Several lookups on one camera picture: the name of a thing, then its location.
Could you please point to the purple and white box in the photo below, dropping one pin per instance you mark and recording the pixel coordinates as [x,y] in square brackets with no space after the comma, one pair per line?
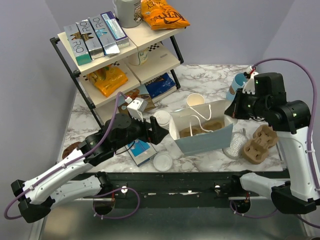
[116,30]

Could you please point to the white bowl on shelf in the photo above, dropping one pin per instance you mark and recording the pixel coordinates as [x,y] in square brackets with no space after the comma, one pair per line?
[139,58]

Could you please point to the blue razor package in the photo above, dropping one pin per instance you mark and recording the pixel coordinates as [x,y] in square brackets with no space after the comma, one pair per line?
[140,151]

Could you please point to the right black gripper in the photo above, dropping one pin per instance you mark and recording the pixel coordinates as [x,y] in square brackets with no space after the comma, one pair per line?
[234,109]

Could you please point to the blue chip bag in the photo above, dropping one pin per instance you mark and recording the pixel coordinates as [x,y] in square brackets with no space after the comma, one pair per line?
[159,85]

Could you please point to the single white lid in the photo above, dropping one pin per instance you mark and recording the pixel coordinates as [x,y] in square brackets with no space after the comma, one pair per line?
[162,117]

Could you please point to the orange chip bag top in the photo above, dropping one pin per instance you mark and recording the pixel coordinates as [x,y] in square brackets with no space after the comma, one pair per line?
[159,15]

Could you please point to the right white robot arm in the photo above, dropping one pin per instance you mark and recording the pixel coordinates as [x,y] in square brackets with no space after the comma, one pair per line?
[291,120]

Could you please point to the black and cream shelf rack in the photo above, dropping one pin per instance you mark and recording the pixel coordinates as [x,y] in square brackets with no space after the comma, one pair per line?
[163,56]

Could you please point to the brown and blue snack bag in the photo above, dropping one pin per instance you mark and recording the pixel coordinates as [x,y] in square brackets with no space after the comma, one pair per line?
[138,92]

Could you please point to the light blue paper bag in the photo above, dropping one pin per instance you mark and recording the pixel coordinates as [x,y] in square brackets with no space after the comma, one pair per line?
[197,116]

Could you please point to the brown cardboard cup carrier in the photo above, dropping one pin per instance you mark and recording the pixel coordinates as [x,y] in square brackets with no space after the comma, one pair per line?
[256,150]

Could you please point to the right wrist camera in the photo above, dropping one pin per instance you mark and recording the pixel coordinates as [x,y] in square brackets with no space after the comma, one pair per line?
[249,86]

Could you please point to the blue cup with stirrers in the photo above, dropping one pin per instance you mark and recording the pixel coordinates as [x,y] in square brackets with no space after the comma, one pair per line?
[238,81]

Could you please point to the yellow snack bag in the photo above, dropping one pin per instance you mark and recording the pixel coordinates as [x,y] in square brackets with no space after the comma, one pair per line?
[107,79]

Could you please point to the stack of white lids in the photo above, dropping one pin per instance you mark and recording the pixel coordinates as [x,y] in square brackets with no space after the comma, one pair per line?
[162,162]

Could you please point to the teal R.O carton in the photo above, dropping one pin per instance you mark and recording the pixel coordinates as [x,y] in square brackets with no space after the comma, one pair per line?
[77,44]

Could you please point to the silver R.O carton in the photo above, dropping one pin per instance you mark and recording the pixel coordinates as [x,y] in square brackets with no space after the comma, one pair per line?
[91,40]

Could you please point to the grey printed mug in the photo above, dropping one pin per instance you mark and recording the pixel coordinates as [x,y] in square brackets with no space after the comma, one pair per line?
[128,12]

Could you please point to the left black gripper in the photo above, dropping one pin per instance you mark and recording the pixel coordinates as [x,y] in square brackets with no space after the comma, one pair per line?
[156,135]

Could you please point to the stack of paper cups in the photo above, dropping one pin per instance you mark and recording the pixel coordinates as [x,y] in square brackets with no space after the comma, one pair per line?
[195,99]

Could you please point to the blue R.O carton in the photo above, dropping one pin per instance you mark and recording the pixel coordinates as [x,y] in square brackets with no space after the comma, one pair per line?
[104,35]

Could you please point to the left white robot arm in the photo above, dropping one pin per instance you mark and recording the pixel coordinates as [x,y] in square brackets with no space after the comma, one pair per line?
[69,179]

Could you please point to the single brown cup carrier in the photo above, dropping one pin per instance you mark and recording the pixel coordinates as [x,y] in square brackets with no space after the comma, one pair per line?
[207,127]

